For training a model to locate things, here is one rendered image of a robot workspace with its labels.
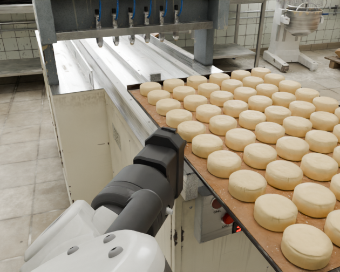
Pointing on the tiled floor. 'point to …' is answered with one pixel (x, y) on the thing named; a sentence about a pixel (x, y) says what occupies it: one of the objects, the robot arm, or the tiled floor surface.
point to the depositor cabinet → (92, 112)
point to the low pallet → (338, 62)
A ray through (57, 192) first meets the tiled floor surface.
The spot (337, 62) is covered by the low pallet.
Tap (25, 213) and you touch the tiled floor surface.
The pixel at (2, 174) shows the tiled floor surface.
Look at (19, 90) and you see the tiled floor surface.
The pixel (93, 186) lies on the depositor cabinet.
